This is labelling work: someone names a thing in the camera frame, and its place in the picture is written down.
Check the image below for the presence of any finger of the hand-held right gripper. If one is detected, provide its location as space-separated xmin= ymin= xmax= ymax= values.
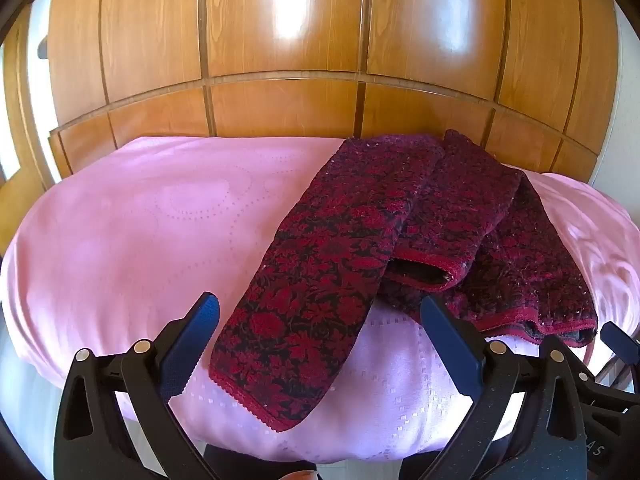
xmin=574 ymin=369 xmax=640 ymax=413
xmin=601 ymin=321 xmax=640 ymax=362

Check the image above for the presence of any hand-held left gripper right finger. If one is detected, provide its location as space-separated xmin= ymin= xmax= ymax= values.
xmin=420 ymin=296 xmax=587 ymax=480

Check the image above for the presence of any red floral knit garment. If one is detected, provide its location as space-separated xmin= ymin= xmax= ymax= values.
xmin=209 ymin=129 xmax=600 ymax=433

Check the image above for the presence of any wooden door frame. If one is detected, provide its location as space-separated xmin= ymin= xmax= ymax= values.
xmin=0 ymin=5 xmax=61 ymax=202

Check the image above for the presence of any pink bed blanket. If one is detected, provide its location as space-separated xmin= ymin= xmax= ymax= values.
xmin=0 ymin=135 xmax=640 ymax=466

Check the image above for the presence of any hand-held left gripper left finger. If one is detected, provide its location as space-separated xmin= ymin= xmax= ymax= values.
xmin=54 ymin=291 xmax=221 ymax=480

